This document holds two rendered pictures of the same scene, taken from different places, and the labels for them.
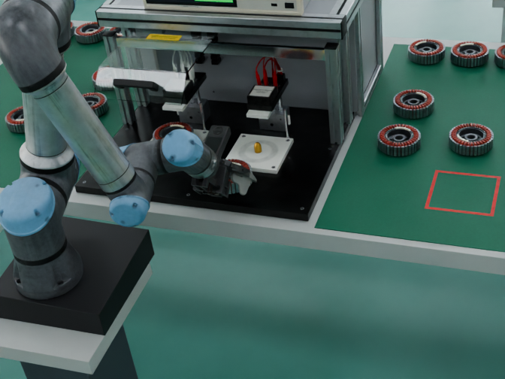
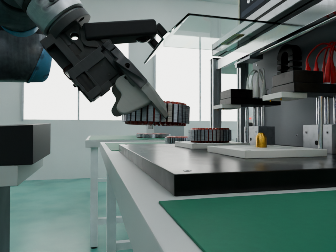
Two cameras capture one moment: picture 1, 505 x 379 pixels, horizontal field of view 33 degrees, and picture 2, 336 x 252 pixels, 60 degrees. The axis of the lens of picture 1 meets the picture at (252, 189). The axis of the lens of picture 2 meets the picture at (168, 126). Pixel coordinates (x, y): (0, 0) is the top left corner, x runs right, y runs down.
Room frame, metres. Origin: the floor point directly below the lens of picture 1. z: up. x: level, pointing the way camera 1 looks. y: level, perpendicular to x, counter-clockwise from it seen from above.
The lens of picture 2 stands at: (1.43, -0.34, 0.81)
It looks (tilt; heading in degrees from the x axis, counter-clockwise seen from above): 1 degrees up; 52
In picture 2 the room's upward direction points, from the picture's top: straight up
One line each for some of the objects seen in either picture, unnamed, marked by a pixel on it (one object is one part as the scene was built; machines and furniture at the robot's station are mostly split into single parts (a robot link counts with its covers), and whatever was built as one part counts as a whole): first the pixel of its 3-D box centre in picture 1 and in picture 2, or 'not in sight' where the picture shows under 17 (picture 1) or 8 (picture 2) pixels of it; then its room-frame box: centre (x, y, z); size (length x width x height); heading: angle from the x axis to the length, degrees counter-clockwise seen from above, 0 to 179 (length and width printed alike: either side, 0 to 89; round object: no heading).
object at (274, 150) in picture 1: (258, 153); (261, 150); (1.89, -0.03, 0.78); 0.15 x 0.15 x 0.01; 66
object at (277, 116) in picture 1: (274, 117); (327, 138); (2.02, -0.09, 0.80); 0.08 x 0.05 x 0.06; 66
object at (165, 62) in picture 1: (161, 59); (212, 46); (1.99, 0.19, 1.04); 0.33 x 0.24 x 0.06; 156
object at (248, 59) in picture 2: not in sight; (251, 54); (2.18, 0.20, 1.05); 0.06 x 0.04 x 0.04; 66
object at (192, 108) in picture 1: (194, 110); (259, 136); (2.12, 0.13, 0.80); 0.08 x 0.05 x 0.06; 66
